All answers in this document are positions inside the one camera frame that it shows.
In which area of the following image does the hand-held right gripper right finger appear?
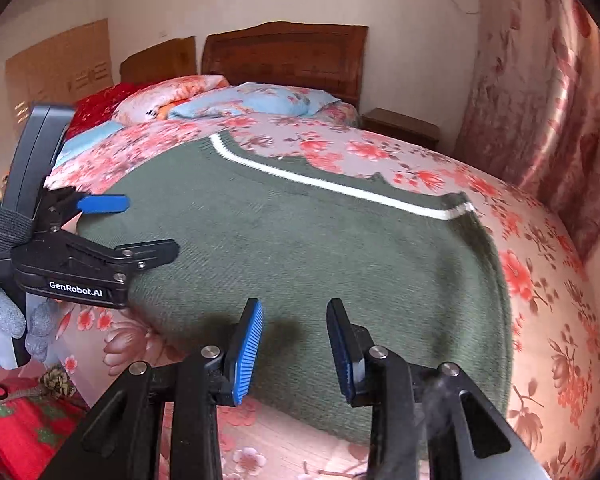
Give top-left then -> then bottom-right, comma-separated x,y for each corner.
326,298 -> 551,480

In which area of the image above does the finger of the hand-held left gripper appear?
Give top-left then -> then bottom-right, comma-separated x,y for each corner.
42,186 -> 131,234
109,239 -> 181,282

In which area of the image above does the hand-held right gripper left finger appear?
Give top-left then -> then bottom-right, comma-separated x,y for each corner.
40,298 -> 265,480

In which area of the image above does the green knit sweater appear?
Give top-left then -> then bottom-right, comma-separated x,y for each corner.
77,130 -> 514,447

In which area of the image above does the person's left hand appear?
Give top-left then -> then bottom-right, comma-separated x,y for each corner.
0,287 -> 64,377

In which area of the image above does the red patterned blanket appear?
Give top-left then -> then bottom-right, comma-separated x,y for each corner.
65,82 -> 146,141

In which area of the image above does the cardboard box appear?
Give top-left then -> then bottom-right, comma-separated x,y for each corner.
5,18 -> 114,126

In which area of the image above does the pink floral pillow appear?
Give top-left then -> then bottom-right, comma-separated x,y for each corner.
116,75 -> 230,125

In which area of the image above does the small wooden headboard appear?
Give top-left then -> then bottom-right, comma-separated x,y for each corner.
120,36 -> 198,86

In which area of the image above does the blue floral pillow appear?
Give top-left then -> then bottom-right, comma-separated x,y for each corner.
169,81 -> 341,121

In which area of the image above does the bed with pink floral sheet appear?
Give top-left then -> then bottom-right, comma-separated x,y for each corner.
45,102 -> 600,480

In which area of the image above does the red flowered cloth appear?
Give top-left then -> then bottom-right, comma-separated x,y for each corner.
0,365 -> 89,472

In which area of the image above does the large carved wooden headboard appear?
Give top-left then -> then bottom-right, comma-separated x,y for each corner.
201,23 -> 370,111

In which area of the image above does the dark wooden nightstand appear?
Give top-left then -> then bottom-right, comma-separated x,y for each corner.
361,107 -> 441,151

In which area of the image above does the pink floral curtain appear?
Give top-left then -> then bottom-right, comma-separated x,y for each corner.
452,0 -> 600,262

